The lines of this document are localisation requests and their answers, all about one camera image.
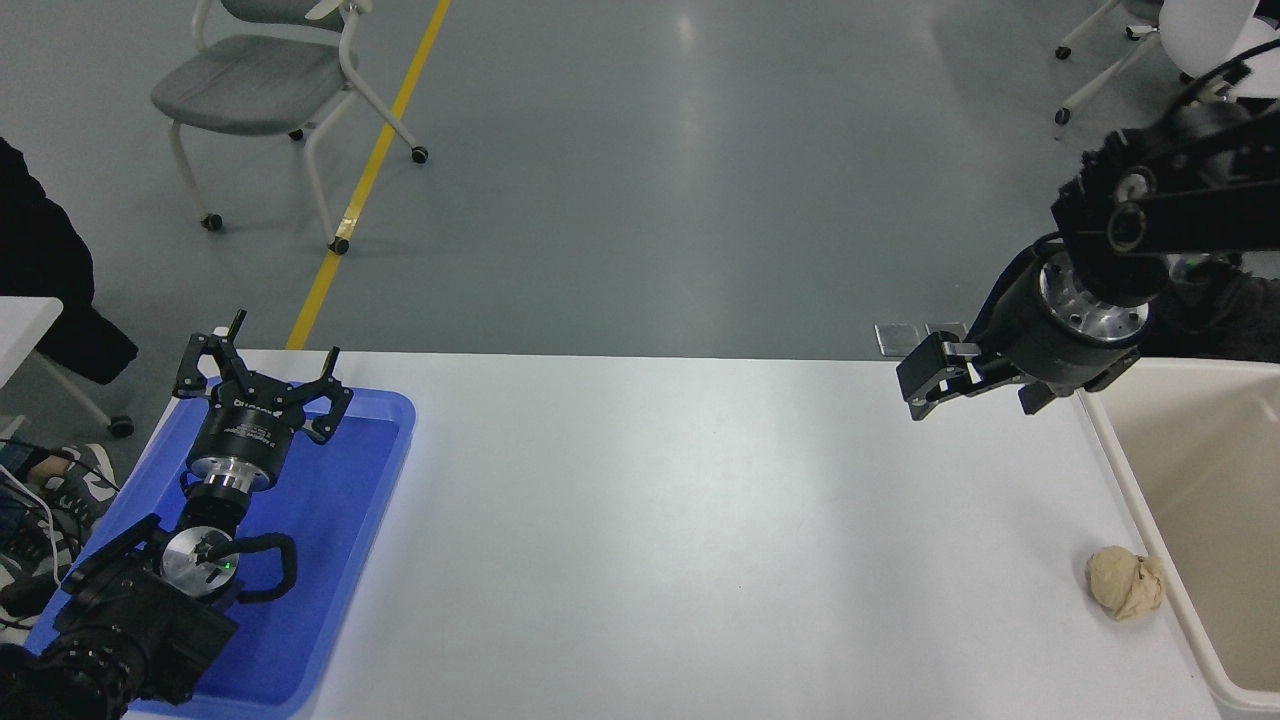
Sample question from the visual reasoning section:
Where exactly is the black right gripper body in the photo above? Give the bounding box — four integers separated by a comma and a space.
985, 255, 1143, 390

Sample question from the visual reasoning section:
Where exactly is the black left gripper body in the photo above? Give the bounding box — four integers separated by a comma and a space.
190, 378, 307, 473

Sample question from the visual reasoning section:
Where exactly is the blue plastic tray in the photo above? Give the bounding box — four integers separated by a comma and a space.
25, 378, 417, 719

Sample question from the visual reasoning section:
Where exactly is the person's shoe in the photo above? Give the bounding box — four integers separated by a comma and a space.
40, 445, 121, 541

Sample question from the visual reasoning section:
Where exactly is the person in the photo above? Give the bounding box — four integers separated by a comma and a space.
1145, 265, 1280, 363
0, 135, 139, 386

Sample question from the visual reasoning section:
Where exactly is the crumpled tan paper ball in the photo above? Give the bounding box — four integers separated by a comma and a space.
1087, 545, 1167, 621

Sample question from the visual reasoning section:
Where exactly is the large pale bin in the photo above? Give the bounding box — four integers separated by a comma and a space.
1078, 358, 1280, 716

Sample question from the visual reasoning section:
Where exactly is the grey chair on castors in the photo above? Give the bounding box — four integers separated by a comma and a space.
150, 0, 431, 254

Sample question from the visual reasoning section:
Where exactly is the white chair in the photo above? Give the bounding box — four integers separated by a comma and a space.
1055, 0, 1280, 126

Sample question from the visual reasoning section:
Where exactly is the white cable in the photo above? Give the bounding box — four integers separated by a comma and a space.
0, 468, 59, 593

